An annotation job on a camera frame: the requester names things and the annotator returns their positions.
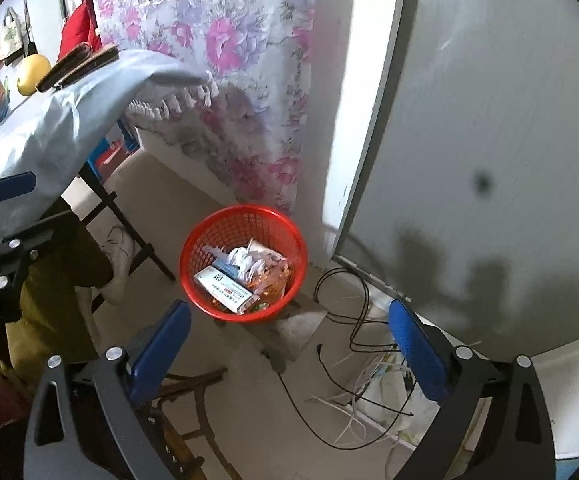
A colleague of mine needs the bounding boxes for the wooden chair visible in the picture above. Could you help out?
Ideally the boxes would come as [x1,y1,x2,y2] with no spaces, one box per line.
[144,367,230,480]

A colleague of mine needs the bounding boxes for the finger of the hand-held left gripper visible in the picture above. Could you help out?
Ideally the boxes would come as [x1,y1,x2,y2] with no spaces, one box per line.
[0,210,80,292]
[0,171,38,221]

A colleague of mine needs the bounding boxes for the black cable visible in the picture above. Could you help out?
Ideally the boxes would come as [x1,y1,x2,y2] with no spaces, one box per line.
[267,267,415,448]

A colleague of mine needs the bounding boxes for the beige tote bag green print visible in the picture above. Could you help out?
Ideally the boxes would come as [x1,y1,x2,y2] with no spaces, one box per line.
[0,7,24,63]

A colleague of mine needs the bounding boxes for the white plastic bag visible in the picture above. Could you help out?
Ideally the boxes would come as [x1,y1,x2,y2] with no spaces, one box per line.
[224,246,265,281]

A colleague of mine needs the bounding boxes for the red plastic mesh basket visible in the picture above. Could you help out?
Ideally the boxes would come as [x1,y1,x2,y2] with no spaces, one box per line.
[180,204,309,323]

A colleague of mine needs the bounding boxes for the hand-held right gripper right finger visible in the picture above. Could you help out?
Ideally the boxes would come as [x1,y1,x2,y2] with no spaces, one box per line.
[388,299,555,480]

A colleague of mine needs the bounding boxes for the person's leg olive pants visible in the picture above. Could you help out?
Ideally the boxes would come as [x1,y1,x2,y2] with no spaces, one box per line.
[4,197,115,366]

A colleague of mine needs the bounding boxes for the white cable bundle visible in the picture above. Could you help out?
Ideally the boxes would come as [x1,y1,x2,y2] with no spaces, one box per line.
[309,350,415,448]

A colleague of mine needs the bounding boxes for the black folding table leg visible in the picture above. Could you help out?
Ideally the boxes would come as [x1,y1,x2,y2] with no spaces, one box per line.
[77,160,178,283]

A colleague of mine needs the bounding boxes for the white medicine box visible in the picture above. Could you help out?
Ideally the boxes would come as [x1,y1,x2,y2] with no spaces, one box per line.
[194,266,260,315]

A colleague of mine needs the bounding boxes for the brown leather wallet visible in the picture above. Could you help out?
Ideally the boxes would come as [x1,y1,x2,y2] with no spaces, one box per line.
[34,41,120,94]

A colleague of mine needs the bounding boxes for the blue face mask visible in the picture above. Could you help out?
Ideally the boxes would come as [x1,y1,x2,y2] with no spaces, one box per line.
[212,255,243,281]

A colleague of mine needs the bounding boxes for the person's white shoe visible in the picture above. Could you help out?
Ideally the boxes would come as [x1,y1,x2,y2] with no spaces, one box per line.
[100,225,136,306]

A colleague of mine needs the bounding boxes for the stacked plastic stools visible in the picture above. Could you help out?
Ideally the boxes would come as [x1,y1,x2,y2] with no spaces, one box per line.
[87,125,140,181]

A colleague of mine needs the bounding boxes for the red cushion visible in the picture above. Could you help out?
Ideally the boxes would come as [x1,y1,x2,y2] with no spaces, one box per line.
[58,2,101,63]

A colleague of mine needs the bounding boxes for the orange box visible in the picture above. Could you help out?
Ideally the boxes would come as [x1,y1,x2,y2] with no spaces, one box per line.
[244,265,290,311]

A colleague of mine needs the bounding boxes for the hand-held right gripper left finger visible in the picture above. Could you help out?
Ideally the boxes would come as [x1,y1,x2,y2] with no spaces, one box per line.
[24,300,193,480]

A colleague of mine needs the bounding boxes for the yellow pomelo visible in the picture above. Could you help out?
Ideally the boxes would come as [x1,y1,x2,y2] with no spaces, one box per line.
[16,55,51,96]

